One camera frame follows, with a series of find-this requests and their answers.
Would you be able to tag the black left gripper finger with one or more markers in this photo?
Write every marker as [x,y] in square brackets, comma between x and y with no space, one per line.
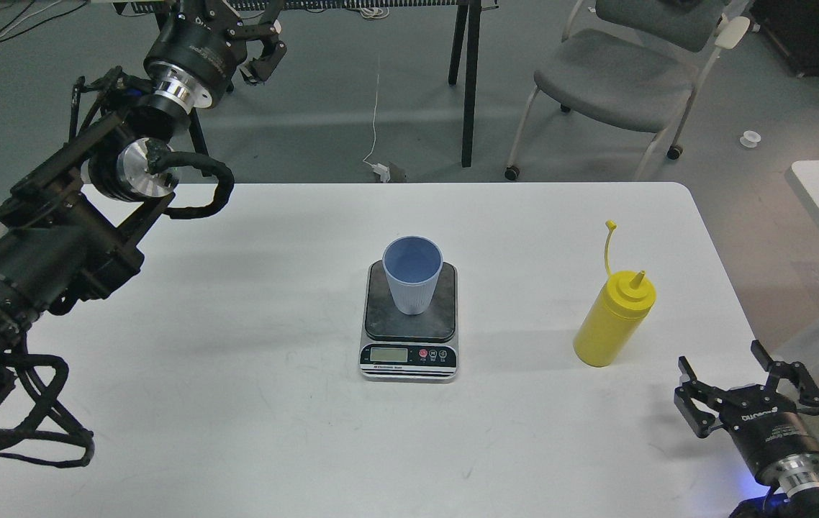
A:
[267,31]

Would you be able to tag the small white spool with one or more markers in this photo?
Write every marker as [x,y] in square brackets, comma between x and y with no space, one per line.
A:
[750,139]

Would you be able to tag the yellow squeeze bottle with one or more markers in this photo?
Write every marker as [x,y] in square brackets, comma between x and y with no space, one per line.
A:
[624,301]

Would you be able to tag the digital kitchen scale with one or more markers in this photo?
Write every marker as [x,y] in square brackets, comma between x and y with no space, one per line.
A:
[400,347]

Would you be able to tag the grey office chair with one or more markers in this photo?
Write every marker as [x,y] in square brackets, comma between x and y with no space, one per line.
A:
[626,84]

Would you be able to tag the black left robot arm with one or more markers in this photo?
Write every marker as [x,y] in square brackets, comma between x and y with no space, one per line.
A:
[134,154]

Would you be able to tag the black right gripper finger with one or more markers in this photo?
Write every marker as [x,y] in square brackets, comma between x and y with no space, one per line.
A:
[699,403]
[795,373]

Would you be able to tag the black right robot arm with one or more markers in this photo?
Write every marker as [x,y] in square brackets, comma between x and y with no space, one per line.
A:
[797,494]

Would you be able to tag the blue ribbed plastic cup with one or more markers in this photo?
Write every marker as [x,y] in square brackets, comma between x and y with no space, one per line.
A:
[412,266]

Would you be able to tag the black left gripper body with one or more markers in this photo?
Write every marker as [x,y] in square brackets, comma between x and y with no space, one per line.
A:
[193,58]

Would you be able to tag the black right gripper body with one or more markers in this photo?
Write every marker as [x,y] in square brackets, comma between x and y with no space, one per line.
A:
[766,430]

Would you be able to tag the black trestle table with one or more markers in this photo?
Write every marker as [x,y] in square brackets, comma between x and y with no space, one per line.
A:
[464,51]

